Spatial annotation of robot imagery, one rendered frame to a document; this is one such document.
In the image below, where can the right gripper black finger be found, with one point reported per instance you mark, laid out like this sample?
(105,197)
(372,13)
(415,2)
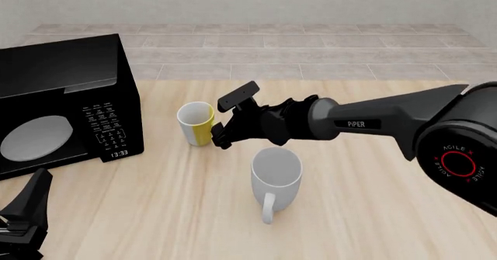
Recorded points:
(222,142)
(217,129)

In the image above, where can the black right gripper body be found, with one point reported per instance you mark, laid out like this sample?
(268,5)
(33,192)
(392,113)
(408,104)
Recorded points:
(245,126)

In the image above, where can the yellow and white mug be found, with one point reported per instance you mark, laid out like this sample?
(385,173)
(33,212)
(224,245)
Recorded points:
(198,130)

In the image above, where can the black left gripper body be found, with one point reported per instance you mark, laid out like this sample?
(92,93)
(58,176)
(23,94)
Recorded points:
(19,242)

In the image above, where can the grey round turntable plate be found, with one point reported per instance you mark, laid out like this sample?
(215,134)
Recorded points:
(37,137)

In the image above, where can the black microwave oven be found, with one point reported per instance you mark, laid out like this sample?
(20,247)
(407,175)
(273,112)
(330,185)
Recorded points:
(97,68)

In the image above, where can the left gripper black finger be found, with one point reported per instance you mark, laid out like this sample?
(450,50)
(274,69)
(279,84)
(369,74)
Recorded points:
(37,196)

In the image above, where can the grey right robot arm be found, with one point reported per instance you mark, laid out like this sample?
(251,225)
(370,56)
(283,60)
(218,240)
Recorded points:
(372,117)

